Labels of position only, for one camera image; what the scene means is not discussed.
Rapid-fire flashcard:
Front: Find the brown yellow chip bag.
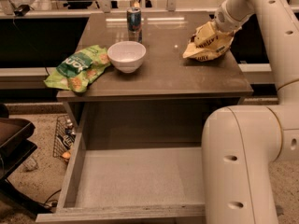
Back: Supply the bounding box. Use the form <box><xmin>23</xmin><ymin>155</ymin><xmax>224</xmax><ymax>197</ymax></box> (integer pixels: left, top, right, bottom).
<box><xmin>183</xmin><ymin>21</ymin><xmax>235</xmax><ymax>62</ymax></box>

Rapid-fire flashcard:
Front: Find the wire basket with items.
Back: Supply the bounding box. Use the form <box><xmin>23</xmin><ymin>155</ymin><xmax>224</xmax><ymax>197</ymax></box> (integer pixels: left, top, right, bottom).
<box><xmin>52</xmin><ymin>115</ymin><xmax>76</xmax><ymax>163</ymax></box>

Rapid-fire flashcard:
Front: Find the blue drink can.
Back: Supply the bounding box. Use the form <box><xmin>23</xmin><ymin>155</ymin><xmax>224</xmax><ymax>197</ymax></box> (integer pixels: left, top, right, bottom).
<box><xmin>127</xmin><ymin>7</ymin><xmax>142</xmax><ymax>43</ymax></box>

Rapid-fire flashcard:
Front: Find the grey cabinet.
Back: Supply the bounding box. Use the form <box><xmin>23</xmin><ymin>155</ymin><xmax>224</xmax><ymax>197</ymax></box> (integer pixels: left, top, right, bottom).
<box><xmin>57</xmin><ymin>11</ymin><xmax>252</xmax><ymax>149</ymax></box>

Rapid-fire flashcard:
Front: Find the green chip bag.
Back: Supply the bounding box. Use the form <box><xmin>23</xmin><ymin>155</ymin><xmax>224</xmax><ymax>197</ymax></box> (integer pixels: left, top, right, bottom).
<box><xmin>44</xmin><ymin>45</ymin><xmax>110</xmax><ymax>93</ymax></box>

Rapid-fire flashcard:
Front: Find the black cable on floor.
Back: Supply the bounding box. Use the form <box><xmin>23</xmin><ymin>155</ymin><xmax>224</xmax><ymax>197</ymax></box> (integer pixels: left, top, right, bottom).
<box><xmin>43</xmin><ymin>189</ymin><xmax>63</xmax><ymax>208</ymax></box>

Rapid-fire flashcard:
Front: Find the dark chair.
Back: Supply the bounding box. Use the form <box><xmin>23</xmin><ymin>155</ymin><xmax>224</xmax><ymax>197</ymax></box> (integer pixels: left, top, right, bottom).
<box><xmin>0</xmin><ymin>104</ymin><xmax>36</xmax><ymax>180</ymax></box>

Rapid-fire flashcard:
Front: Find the white bowl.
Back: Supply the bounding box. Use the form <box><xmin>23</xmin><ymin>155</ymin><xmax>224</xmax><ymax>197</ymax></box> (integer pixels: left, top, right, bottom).
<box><xmin>107</xmin><ymin>41</ymin><xmax>147</xmax><ymax>74</ymax></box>

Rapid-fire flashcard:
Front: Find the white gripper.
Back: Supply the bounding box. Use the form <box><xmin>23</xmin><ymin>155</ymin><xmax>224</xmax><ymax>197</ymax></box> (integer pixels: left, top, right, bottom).
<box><xmin>214</xmin><ymin>1</ymin><xmax>248</xmax><ymax>32</ymax></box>

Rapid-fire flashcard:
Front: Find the open top drawer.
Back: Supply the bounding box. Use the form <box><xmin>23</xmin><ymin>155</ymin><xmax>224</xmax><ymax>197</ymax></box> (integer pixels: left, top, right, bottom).
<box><xmin>36</xmin><ymin>99</ymin><xmax>208</xmax><ymax>224</ymax></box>

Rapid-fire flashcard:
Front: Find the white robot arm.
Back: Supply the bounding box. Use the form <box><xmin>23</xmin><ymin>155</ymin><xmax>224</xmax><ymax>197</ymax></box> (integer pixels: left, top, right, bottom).
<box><xmin>202</xmin><ymin>0</ymin><xmax>299</xmax><ymax>224</ymax></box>

